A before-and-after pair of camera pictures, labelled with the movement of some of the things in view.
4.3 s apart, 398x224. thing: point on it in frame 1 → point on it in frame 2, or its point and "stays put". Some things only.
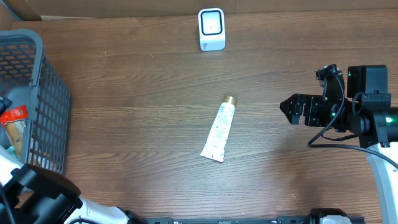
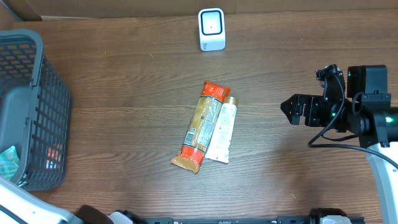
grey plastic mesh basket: [28, 78] stays put
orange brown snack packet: [13, 120] → [194, 144]
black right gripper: [313, 102] stays put
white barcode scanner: [211, 29] stays put
